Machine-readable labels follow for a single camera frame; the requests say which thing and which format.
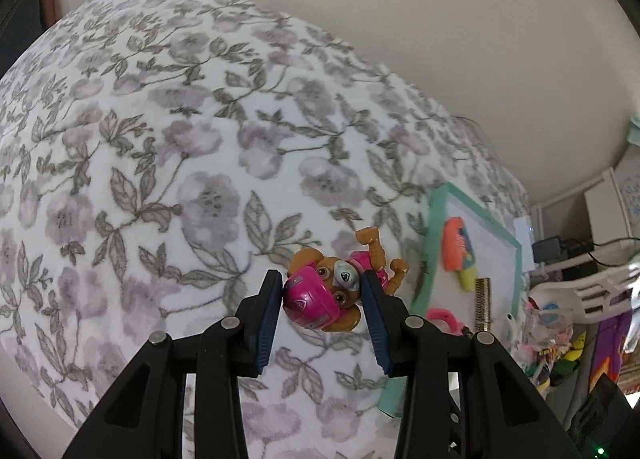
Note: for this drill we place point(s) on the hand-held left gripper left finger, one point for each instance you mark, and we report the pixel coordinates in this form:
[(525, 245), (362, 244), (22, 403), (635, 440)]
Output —
[(265, 319)]

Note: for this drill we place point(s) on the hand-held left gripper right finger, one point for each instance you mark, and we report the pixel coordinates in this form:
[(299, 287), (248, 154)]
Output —
[(377, 319)]

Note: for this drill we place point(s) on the pink dog toy figure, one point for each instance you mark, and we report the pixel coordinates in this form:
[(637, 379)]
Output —
[(310, 299)]

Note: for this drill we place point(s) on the pink smart band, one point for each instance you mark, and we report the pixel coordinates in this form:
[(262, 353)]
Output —
[(442, 314)]

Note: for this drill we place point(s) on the orange yellow carrot toy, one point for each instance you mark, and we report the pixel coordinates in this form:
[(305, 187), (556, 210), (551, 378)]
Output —
[(455, 249)]

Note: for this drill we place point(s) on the gold harmonica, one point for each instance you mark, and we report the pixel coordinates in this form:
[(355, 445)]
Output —
[(482, 304)]

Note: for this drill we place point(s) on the green rimmed white tray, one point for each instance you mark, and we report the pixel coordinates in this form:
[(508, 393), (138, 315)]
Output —
[(487, 244)]

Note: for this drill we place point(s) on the pile of colourful toys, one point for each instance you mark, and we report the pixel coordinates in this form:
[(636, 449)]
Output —
[(550, 344)]

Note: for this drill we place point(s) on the white flat device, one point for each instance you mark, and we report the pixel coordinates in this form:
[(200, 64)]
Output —
[(524, 239)]

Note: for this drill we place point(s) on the grey power bank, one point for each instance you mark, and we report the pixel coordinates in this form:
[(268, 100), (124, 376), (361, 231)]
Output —
[(547, 250)]

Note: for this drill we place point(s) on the teal cloth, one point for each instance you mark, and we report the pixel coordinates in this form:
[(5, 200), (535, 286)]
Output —
[(635, 131)]

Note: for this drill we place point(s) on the dark wardrobe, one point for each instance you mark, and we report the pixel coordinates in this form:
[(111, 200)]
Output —
[(20, 14)]

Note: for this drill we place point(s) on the white slatted rail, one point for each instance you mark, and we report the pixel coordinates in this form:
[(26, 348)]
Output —
[(595, 289)]

